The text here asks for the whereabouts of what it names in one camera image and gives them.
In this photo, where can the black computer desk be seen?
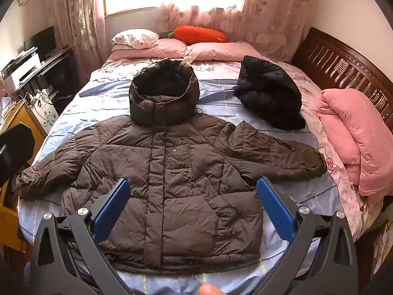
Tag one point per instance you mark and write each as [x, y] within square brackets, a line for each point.
[63, 67]

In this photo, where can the pink pillow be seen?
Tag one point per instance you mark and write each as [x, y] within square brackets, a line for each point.
[221, 50]
[153, 50]

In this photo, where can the white printed pillow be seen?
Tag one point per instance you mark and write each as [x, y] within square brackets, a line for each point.
[135, 38]

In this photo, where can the pink folded quilt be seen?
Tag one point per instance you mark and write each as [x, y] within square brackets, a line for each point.
[362, 135]

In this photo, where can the pink floral curtain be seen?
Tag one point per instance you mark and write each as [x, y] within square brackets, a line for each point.
[76, 21]

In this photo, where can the dark wooden bed headboard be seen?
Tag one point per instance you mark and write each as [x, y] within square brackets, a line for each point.
[337, 58]

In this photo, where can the person's right hand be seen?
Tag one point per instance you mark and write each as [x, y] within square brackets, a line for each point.
[211, 289]

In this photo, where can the white printer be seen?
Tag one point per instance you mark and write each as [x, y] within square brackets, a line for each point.
[23, 67]

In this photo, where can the white floral cabinet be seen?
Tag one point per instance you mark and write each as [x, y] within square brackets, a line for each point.
[46, 113]

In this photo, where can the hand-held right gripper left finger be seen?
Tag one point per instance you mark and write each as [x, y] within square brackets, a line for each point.
[112, 209]

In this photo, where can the black monitor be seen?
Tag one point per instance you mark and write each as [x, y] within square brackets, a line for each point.
[43, 41]

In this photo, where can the black puffer jacket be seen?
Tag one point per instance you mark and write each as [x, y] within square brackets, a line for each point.
[267, 95]

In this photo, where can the yellow wooden desk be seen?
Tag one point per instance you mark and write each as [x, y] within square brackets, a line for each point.
[21, 116]

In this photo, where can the orange carrot plush pillow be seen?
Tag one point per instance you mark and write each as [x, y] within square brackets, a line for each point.
[199, 34]

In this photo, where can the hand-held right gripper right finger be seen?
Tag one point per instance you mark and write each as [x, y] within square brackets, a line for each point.
[274, 206]

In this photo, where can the brown hooded puffer jacket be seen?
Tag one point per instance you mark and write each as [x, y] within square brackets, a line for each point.
[184, 190]

